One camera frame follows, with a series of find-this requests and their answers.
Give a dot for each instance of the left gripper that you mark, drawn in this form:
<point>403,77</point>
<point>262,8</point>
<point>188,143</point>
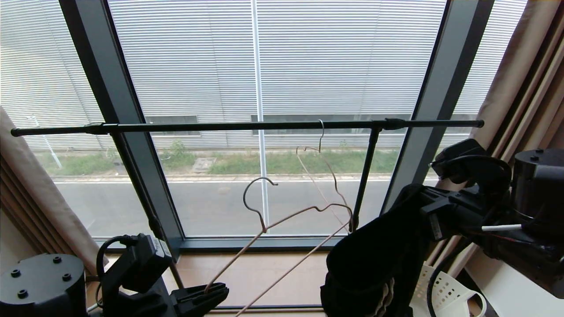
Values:
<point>154,304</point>

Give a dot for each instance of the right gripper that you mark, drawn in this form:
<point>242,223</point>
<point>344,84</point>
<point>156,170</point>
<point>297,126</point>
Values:
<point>458,211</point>

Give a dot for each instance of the black shorts with white stripes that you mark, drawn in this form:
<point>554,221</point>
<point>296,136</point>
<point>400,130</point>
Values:
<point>374,255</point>

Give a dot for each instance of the pink clothes hanger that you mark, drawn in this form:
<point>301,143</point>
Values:
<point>321,136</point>
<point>264,228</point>

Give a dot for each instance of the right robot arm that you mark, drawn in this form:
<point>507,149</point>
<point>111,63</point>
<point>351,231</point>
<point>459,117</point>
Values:
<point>537,189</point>

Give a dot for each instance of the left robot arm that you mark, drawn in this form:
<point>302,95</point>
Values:
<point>42,286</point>

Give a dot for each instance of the white laundry basket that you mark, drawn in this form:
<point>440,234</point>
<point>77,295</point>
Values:
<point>445,293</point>

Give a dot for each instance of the black clothes rack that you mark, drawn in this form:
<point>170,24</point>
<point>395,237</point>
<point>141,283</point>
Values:
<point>220,127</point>

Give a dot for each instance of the brown curtain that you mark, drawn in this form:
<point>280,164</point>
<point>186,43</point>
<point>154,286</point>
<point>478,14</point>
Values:
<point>39,198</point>
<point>520,75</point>

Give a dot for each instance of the window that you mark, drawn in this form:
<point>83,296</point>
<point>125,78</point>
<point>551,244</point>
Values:
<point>264,66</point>

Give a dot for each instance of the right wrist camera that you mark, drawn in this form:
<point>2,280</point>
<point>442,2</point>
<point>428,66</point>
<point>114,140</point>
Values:
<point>467,167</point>

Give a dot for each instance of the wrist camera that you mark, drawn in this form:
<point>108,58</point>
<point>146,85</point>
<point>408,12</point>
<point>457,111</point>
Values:
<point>467,167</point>
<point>141,259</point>

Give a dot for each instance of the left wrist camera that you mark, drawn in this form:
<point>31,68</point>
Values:
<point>141,259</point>

